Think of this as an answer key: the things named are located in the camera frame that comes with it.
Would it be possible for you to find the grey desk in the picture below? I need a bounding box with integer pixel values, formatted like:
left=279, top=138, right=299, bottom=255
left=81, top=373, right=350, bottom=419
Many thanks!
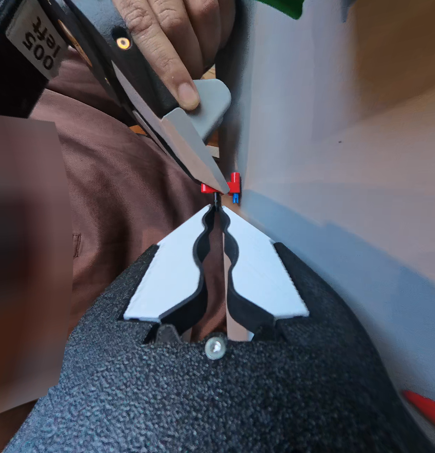
left=217, top=0, right=435, bottom=407

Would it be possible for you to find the green plastic bin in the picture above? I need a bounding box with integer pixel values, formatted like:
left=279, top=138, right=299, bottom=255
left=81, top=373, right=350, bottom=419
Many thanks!
left=256, top=0, right=304, bottom=20

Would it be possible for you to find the red angled beam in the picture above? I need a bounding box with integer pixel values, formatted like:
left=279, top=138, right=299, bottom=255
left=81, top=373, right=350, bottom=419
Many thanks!
left=201, top=182, right=242, bottom=194

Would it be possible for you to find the toy brick race car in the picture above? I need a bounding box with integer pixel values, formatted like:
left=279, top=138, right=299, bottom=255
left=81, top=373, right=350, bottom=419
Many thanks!
left=402, top=389, right=435, bottom=429

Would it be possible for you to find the person's left hand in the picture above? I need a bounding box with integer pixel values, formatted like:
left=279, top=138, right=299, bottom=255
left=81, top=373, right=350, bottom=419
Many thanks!
left=111, top=0, right=238, bottom=111

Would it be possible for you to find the person's brown sweater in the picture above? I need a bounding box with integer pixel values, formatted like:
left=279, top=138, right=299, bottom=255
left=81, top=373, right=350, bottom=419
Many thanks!
left=30, top=50, right=227, bottom=342

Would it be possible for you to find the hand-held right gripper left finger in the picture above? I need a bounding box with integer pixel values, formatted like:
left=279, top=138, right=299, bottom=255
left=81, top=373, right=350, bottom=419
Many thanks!
left=123, top=204, right=215, bottom=323

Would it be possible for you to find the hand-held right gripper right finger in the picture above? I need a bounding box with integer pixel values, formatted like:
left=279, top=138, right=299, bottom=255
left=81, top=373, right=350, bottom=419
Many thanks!
left=219, top=205, right=310, bottom=319

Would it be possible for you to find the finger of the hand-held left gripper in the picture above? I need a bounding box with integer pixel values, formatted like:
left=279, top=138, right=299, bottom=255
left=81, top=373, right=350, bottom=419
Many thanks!
left=132, top=110, right=201, bottom=182
left=111, top=60, right=231, bottom=195

